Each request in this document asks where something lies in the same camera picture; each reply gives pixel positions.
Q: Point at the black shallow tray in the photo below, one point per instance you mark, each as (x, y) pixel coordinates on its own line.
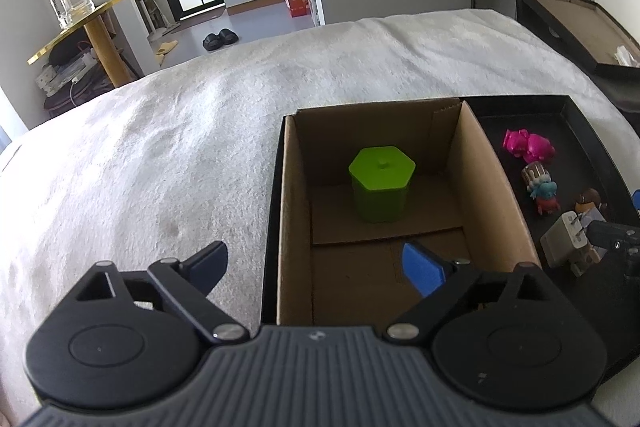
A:
(575, 132)

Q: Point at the brown-haired toy figure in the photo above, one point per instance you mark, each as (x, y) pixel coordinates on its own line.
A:
(591, 202)

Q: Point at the brown striped toy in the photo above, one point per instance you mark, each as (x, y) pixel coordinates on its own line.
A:
(534, 172)

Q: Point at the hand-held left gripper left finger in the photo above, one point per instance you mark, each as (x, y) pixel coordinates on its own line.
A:
(210, 264)

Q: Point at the dark door mat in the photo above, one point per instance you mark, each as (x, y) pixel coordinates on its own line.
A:
(202, 14)

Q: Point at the red and blue toy figure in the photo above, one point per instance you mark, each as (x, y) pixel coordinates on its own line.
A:
(545, 194)

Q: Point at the black slipper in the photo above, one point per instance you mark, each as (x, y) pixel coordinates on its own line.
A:
(229, 36)
(212, 42)

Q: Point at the white floor stand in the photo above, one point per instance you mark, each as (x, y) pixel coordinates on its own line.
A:
(155, 14)

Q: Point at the green hexagonal lidded container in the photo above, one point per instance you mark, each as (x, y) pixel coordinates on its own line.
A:
(382, 182)

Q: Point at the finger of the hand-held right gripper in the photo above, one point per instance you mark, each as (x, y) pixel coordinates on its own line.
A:
(636, 199)
(617, 238)

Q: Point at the gold round side table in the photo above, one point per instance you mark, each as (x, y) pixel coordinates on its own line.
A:
(100, 12)

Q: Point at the white crumpled paper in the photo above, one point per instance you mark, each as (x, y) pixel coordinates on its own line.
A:
(625, 56)

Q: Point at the yellow slipper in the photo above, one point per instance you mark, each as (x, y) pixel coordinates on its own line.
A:
(165, 47)

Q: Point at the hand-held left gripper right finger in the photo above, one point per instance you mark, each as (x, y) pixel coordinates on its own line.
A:
(422, 269)

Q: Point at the magenta toy figure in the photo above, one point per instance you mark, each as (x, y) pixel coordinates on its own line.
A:
(530, 146)

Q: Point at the beige block toy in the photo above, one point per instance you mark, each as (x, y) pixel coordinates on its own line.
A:
(586, 259)

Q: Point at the black box with cardboard liner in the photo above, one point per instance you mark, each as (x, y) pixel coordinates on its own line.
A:
(575, 24)

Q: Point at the white power strip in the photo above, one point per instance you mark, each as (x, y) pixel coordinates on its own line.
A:
(60, 74)

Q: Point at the white charger plug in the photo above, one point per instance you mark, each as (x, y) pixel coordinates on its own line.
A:
(562, 239)

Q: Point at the white blanket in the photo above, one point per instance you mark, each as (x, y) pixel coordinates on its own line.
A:
(175, 147)

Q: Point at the brown cardboard box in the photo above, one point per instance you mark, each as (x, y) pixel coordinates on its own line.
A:
(495, 187)

